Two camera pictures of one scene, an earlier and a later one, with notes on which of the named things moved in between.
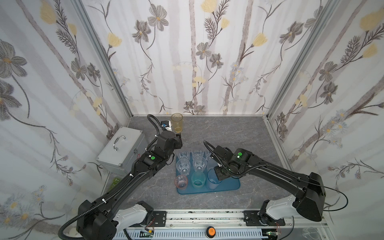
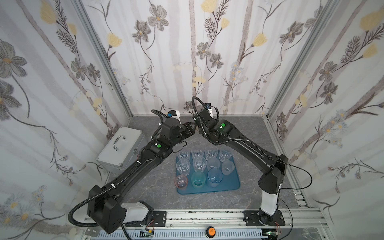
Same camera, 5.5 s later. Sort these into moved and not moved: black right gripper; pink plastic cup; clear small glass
Moved: black right gripper
Not moved: pink plastic cup; clear small glass
